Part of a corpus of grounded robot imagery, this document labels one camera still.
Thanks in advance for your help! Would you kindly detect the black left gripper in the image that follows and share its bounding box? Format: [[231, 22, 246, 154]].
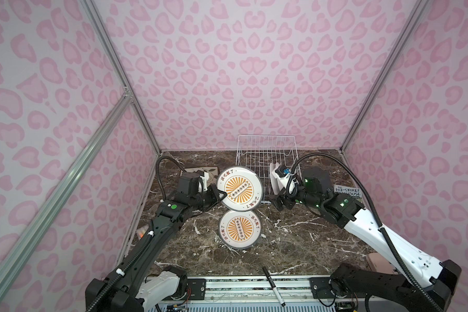
[[190, 185, 227, 212]]

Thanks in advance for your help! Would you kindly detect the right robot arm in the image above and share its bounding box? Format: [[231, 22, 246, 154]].
[[269, 164, 462, 311]]

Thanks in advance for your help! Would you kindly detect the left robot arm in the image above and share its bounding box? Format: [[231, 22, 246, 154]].
[[85, 170, 226, 311]]

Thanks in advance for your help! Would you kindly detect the The 143-Storey Treehouse book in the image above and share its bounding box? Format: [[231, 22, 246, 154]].
[[334, 185, 362, 201]]

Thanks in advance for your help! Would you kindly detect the box of coloured markers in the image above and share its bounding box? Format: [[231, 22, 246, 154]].
[[136, 226, 148, 239]]

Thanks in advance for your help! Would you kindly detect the black marker pen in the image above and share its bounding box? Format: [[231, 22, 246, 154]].
[[262, 266, 286, 308]]

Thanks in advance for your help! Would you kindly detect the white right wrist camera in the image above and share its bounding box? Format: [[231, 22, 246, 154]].
[[274, 164, 296, 194]]

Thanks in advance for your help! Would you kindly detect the white wire dish rack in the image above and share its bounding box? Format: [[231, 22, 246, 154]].
[[235, 135, 299, 196]]

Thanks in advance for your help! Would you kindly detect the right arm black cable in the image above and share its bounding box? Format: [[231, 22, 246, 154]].
[[286, 151, 441, 312]]

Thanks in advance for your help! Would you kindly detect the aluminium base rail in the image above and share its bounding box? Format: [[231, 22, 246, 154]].
[[93, 274, 430, 312]]

